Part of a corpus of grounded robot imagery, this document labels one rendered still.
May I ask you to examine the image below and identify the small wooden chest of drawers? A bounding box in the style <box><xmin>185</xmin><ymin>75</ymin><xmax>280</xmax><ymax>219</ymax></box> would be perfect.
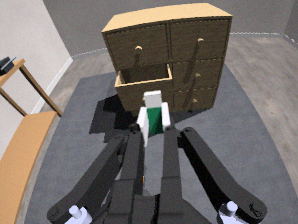
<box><xmin>101</xmin><ymin>3</ymin><xmax>232</xmax><ymax>113</ymax></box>

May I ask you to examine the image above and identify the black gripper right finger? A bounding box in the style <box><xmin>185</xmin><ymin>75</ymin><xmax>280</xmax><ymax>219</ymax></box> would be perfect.
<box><xmin>157</xmin><ymin>103</ymin><xmax>267</xmax><ymax>224</ymax></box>

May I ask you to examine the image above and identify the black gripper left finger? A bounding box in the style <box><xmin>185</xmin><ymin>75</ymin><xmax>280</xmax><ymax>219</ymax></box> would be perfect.
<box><xmin>47</xmin><ymin>105</ymin><xmax>149</xmax><ymax>224</ymax></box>

